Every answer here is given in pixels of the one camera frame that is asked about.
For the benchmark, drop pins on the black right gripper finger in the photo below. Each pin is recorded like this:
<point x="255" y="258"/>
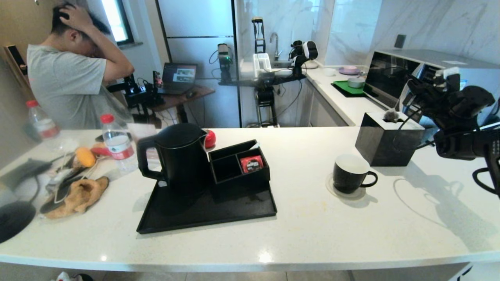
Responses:
<point x="422" y="93"/>
<point x="422" y="84"/>

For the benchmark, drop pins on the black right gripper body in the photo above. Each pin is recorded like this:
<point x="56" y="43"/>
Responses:
<point x="445" y="99"/>

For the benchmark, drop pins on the grey pyramid tea bag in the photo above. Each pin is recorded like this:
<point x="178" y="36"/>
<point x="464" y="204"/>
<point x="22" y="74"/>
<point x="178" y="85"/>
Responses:
<point x="390" y="115"/>

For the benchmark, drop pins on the black electric kettle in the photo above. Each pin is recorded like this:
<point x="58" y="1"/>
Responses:
<point x="183" y="168"/>

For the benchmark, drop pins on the clear water bottle red cap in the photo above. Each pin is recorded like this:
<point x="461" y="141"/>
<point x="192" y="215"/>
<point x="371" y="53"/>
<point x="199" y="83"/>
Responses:
<point x="42" y="125"/>

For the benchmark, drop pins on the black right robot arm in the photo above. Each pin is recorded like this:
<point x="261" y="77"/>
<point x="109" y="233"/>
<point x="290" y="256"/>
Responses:
<point x="468" y="140"/>

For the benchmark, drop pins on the silver microwave oven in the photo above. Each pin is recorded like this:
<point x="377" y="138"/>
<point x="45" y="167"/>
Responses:
<point x="386" y="78"/>

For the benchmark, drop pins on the black tissue box white lid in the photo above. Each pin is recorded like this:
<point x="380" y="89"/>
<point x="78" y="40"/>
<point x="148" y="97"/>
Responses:
<point x="383" y="144"/>

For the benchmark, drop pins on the small grey bowl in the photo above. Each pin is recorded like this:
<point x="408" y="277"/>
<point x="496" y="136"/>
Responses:
<point x="354" y="82"/>

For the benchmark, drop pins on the purple plate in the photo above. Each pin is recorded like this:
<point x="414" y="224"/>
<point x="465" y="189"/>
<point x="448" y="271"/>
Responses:
<point x="348" y="70"/>

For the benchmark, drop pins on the black tray under mat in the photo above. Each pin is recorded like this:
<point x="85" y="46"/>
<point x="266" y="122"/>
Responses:
<point x="343" y="93"/>

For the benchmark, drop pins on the green mat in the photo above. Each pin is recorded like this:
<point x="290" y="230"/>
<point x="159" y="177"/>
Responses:
<point x="343" y="86"/>

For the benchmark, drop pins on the small white bowl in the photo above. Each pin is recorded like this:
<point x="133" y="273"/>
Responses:
<point x="329" y="72"/>

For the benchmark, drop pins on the white kitchen cabinet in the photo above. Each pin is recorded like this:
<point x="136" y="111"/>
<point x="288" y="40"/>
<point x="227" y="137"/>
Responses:
<point x="324" y="111"/>

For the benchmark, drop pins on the black mug white inside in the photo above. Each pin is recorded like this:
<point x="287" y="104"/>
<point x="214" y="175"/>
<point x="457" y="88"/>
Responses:
<point x="347" y="181"/>

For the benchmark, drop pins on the round clear coaster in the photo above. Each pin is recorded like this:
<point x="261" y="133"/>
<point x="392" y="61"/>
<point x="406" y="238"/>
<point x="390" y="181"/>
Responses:
<point x="353" y="196"/>

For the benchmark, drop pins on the chrome kitchen faucet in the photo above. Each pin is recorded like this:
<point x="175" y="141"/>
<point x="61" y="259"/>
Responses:
<point x="275" y="41"/>

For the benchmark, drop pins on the black centre stand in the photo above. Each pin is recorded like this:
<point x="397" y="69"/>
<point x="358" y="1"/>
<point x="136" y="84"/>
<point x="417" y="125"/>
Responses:
<point x="265" y="101"/>

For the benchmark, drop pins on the translucent white box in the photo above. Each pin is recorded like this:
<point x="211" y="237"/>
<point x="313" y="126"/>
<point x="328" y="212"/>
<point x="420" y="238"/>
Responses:
<point x="261" y="62"/>

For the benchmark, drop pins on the red instant coffee sachet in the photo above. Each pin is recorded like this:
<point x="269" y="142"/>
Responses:
<point x="251" y="164"/>

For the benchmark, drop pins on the black device with green light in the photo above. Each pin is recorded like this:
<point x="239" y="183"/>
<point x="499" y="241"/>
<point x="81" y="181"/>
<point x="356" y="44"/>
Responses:
<point x="224" y="58"/>

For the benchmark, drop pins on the black compartment organizer box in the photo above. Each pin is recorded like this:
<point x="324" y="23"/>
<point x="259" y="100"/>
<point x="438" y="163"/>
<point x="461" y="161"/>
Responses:
<point x="242" y="181"/>

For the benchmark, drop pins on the red strawberry shaped ornament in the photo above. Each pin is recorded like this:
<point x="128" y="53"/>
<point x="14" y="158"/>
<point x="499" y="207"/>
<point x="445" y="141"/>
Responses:
<point x="211" y="139"/>

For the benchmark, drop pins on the brown wooden desk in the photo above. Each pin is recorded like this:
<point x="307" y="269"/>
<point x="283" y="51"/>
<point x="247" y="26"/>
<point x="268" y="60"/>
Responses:
<point x="199" y="95"/>

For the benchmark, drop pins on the black computer mouse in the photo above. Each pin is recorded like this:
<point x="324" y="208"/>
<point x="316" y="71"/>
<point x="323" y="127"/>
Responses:
<point x="191" y="94"/>

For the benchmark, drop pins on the grey white refrigerator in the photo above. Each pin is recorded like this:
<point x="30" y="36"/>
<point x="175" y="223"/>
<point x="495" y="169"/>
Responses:
<point x="195" y="23"/>

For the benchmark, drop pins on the black rectangular serving tray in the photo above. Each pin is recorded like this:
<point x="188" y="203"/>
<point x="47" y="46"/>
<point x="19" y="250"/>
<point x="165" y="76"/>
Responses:
<point x="218" y="212"/>

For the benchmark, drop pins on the black open laptop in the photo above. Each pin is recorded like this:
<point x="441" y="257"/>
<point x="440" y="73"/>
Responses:
<point x="177" y="77"/>

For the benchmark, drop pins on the clear water bottle red label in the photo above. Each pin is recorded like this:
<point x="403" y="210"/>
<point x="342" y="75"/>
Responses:
<point x="117" y="148"/>

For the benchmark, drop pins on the dark framed window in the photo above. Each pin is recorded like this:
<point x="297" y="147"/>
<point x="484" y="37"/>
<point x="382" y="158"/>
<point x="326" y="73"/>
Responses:
<point x="117" y="21"/>

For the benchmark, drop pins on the red mesh pouch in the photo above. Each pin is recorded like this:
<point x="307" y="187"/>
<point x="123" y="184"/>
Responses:
<point x="100" y="150"/>

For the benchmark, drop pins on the orange oval toy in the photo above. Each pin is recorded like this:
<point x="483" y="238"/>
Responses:
<point x="86" y="157"/>

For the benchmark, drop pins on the man in grey shirt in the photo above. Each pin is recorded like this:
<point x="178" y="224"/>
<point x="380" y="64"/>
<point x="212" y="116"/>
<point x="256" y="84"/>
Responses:
<point x="66" y="86"/>

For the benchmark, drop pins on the white red shoe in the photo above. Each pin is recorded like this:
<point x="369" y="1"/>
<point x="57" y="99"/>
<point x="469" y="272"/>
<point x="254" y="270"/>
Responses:
<point x="64" y="276"/>

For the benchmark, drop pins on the black round kettle base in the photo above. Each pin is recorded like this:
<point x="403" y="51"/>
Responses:
<point x="15" y="222"/>

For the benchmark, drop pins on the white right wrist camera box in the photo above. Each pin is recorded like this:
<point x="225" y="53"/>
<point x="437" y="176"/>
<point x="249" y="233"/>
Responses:
<point x="451" y="73"/>

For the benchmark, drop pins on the dark wall socket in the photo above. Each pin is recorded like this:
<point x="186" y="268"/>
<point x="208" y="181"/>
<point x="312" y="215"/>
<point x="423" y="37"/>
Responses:
<point x="399" y="41"/>

